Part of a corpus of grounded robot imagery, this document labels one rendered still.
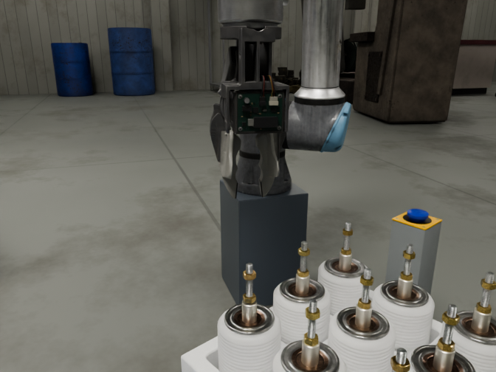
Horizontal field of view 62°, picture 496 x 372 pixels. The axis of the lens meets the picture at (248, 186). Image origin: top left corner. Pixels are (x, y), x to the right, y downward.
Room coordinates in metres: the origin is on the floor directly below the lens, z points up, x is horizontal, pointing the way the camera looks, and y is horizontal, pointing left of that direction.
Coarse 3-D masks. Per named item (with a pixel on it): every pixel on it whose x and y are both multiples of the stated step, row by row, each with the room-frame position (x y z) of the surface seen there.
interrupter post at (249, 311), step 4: (244, 304) 0.52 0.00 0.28; (248, 304) 0.52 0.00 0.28; (252, 304) 0.52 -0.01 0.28; (256, 304) 0.53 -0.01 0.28; (244, 308) 0.52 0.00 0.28; (248, 308) 0.52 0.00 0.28; (252, 308) 0.52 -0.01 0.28; (256, 308) 0.53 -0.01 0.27; (244, 312) 0.52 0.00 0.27; (248, 312) 0.52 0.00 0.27; (252, 312) 0.52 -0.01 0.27; (256, 312) 0.53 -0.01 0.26; (244, 316) 0.52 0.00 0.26; (248, 316) 0.52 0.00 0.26; (252, 316) 0.52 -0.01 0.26; (256, 316) 0.53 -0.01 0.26; (244, 320) 0.52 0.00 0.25; (248, 320) 0.52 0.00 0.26; (252, 320) 0.52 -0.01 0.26
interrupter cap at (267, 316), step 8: (240, 304) 0.56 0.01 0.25; (232, 312) 0.54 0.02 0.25; (240, 312) 0.55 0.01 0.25; (264, 312) 0.54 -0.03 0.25; (272, 312) 0.54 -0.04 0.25; (224, 320) 0.52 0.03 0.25; (232, 320) 0.52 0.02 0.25; (240, 320) 0.53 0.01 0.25; (256, 320) 0.53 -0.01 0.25; (264, 320) 0.52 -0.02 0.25; (272, 320) 0.52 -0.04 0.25; (232, 328) 0.50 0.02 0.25; (240, 328) 0.51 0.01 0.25; (248, 328) 0.50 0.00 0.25; (256, 328) 0.51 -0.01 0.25; (264, 328) 0.50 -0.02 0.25
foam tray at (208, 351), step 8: (432, 328) 0.61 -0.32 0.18; (440, 328) 0.60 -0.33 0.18; (432, 336) 0.61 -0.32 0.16; (440, 336) 0.58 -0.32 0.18; (208, 344) 0.56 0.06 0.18; (216, 344) 0.56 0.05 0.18; (280, 344) 0.56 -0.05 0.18; (432, 344) 0.56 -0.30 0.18; (192, 352) 0.54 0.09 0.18; (200, 352) 0.54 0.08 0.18; (208, 352) 0.54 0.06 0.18; (216, 352) 0.55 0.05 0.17; (184, 360) 0.53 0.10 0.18; (192, 360) 0.53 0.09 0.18; (200, 360) 0.53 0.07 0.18; (208, 360) 0.54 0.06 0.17; (216, 360) 0.55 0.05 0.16; (184, 368) 0.53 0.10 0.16; (192, 368) 0.51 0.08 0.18; (200, 368) 0.51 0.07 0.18; (208, 368) 0.51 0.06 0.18; (216, 368) 0.51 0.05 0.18
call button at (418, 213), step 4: (408, 212) 0.77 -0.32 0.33; (412, 212) 0.77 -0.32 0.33; (416, 212) 0.77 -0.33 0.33; (420, 212) 0.77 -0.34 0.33; (424, 212) 0.77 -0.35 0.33; (412, 216) 0.76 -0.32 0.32; (416, 216) 0.75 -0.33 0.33; (420, 216) 0.75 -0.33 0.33; (424, 216) 0.75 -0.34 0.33; (428, 216) 0.76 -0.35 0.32; (412, 220) 0.76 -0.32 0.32; (416, 220) 0.75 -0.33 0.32; (420, 220) 0.75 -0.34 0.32; (424, 220) 0.76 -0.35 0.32
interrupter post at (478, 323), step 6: (474, 312) 0.51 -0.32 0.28; (480, 312) 0.50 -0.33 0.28; (474, 318) 0.51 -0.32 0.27; (480, 318) 0.50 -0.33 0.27; (486, 318) 0.50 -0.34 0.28; (474, 324) 0.51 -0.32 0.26; (480, 324) 0.50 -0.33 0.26; (486, 324) 0.50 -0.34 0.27; (480, 330) 0.50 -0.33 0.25; (486, 330) 0.50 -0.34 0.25
